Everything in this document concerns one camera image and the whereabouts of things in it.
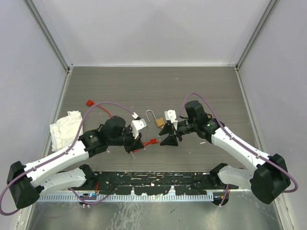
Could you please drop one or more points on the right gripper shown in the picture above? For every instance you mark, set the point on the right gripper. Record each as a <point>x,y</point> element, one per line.
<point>171,140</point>

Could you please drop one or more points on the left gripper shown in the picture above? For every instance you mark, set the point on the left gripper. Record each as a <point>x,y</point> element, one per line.
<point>135,143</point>

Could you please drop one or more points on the red cable padlock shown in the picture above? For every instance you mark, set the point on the red cable padlock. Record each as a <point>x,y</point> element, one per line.
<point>90,103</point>
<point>150,142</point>

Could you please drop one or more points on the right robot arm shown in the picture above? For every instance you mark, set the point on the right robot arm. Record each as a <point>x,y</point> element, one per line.
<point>264,175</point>

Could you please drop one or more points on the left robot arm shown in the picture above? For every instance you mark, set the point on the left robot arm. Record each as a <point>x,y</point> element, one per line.
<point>28,182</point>

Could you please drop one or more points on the brass padlock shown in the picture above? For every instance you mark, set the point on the brass padlock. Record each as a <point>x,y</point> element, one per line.
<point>159,121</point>

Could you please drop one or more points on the white cloth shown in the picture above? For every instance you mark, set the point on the white cloth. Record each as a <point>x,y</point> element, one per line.
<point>64,130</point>

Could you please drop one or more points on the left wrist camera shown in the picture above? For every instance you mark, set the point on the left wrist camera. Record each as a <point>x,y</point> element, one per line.
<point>137,125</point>

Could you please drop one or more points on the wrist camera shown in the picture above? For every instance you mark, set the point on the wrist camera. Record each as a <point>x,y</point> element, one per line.
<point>137,125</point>
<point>170,115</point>

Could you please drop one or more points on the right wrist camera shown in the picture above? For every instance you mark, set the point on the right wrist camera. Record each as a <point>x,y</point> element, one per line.
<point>170,115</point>

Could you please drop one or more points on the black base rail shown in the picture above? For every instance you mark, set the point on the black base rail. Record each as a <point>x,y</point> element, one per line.
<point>157,183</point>

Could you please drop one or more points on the slotted cable duct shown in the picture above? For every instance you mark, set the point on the slotted cable duct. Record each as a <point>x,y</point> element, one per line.
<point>171,197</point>

